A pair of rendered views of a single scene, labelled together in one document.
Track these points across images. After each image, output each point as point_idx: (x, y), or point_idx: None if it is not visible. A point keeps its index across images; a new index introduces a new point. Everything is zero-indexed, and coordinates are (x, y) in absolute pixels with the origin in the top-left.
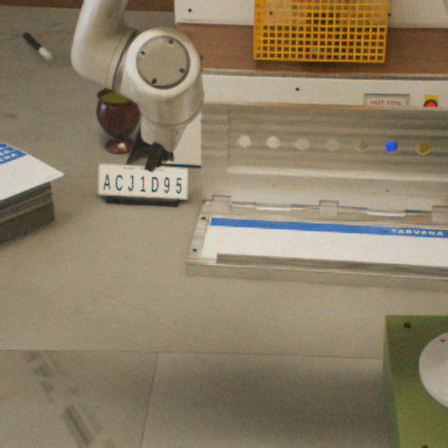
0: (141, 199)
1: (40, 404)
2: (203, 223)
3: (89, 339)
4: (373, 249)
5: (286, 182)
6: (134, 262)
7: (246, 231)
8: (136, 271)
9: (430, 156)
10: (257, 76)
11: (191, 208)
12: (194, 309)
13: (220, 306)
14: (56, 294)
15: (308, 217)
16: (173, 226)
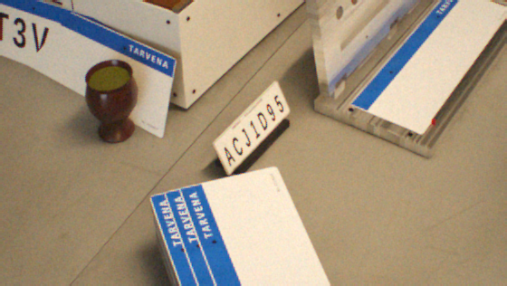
0: (264, 145)
1: None
2: (361, 112)
3: (502, 253)
4: (463, 33)
5: (372, 26)
6: (385, 188)
7: (393, 90)
8: (403, 192)
9: None
10: None
11: (299, 117)
12: (489, 170)
13: (492, 152)
14: (412, 261)
15: (391, 45)
16: (329, 140)
